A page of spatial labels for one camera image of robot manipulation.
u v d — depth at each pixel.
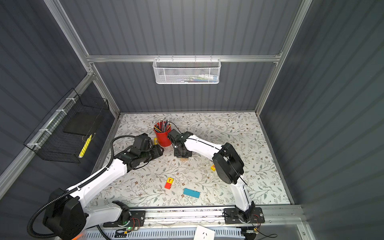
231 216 0.73
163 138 0.94
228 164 0.52
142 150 0.64
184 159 0.93
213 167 0.89
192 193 0.81
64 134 0.72
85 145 0.69
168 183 0.85
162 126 0.96
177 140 0.68
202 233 0.67
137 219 0.72
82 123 0.77
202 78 0.92
